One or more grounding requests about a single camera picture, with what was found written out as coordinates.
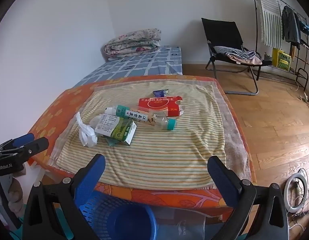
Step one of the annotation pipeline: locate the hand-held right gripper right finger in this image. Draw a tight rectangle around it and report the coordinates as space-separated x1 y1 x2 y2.
207 156 289 240

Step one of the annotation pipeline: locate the blue checked bed sheet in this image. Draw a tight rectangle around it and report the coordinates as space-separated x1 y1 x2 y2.
72 45 183 89

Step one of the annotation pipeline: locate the pink cloth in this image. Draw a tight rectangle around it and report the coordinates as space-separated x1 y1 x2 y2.
230 52 263 66

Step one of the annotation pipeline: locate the dark hanging jacket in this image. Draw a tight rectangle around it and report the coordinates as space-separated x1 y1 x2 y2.
281 5 301 50

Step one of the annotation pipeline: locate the white and green tube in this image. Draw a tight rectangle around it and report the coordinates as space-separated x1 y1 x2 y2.
105 105 148 122

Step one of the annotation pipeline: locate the white plastic bag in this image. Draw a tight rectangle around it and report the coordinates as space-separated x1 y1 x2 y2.
76 112 105 147

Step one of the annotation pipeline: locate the striped hanging towel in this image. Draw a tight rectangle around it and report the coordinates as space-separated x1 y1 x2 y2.
255 0 283 48

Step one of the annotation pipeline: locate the folded floral quilt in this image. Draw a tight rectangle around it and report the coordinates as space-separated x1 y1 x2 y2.
103 28 162 61

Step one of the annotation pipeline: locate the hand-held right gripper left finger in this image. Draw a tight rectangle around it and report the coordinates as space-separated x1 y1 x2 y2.
22 154 106 240

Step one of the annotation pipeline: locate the black metal clothes rack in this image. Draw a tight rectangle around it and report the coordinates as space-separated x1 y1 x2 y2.
250 0 309 92

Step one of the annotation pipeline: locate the clear bottle with teal cap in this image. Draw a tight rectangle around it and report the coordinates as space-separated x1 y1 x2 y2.
144 112 177 131

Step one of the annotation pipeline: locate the striped grey cloth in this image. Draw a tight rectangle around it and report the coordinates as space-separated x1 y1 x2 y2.
214 45 256 60

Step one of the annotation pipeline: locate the yellow striped blanket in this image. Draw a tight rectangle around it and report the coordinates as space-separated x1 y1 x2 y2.
54 81 229 189

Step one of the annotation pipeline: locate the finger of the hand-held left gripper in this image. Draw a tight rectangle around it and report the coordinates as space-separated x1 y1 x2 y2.
0 133 35 153
18 137 49 165

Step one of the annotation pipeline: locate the yellow box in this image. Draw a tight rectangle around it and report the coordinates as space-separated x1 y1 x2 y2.
272 47 292 71

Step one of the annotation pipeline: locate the red cardboard box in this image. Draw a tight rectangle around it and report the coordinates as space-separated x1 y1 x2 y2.
138 96 186 118

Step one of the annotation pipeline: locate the teal hanging garment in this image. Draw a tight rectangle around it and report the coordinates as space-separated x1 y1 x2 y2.
298 17 309 37

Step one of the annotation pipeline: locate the clear plastic storage box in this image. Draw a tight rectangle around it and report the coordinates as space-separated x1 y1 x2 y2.
149 205 235 240

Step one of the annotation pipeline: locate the white and green milk carton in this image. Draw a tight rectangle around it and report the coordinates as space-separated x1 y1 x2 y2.
94 113 137 145

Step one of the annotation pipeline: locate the teal wrapper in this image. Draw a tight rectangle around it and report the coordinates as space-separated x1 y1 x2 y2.
106 137 122 147

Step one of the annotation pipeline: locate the black folding chair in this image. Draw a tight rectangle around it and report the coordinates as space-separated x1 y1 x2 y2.
201 17 272 96

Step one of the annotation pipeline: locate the person's left hand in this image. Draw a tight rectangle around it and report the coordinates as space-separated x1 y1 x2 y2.
8 169 27 217

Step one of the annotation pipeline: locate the white bed frame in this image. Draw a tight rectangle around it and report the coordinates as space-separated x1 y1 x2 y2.
27 160 62 188

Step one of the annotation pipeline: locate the blue plastic basket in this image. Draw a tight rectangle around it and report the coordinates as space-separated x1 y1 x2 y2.
78 190 157 240

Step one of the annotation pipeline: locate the white ring light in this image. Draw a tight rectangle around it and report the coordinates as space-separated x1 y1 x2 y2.
285 169 308 214

